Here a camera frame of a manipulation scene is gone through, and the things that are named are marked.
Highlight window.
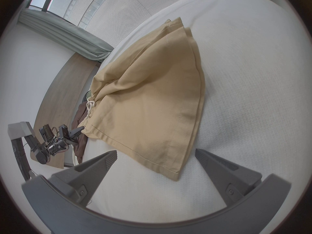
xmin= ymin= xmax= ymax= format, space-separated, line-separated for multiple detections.
xmin=29 ymin=0 xmax=262 ymax=37

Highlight beige drawstring shorts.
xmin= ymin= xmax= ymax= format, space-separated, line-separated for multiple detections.
xmin=78 ymin=17 xmax=206 ymax=182

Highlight bed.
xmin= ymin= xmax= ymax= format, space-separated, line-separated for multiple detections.
xmin=30 ymin=0 xmax=312 ymax=226

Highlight blue-green curtain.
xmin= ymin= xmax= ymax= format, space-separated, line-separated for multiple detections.
xmin=18 ymin=8 xmax=115 ymax=62

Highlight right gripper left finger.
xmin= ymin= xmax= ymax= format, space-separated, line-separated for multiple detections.
xmin=48 ymin=150 xmax=118 ymax=208

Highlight brown garment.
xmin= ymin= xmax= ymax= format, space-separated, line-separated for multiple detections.
xmin=71 ymin=103 xmax=89 ymax=166

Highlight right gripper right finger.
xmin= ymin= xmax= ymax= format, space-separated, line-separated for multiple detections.
xmin=195 ymin=148 xmax=263 ymax=207

